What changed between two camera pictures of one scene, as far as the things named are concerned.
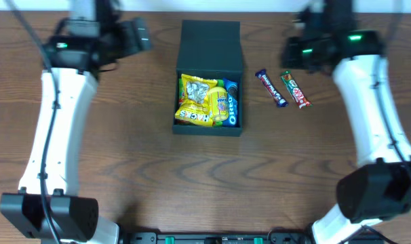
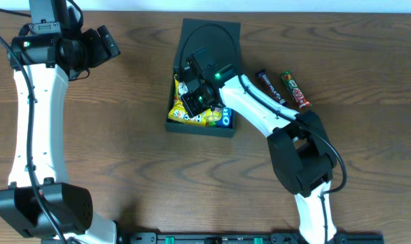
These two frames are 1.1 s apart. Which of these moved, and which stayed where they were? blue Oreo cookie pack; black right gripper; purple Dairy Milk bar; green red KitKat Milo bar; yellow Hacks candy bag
Moved: blue Oreo cookie pack; black right gripper; yellow Hacks candy bag
Stayed: purple Dairy Milk bar; green red KitKat Milo bar
